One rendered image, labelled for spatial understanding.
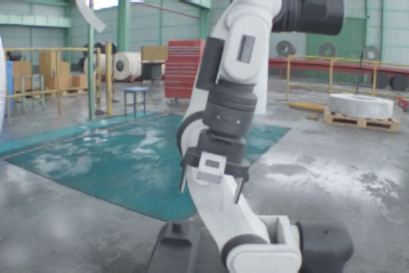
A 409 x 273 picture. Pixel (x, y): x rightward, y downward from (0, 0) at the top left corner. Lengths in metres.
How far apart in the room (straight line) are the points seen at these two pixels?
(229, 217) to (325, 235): 0.28
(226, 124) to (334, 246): 0.53
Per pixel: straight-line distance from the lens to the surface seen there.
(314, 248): 0.88
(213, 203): 0.78
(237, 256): 0.82
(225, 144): 0.53
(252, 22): 0.49
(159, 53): 10.90
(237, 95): 0.50
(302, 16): 0.74
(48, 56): 10.88
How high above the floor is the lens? 0.79
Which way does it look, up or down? 14 degrees down
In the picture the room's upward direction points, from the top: 1 degrees clockwise
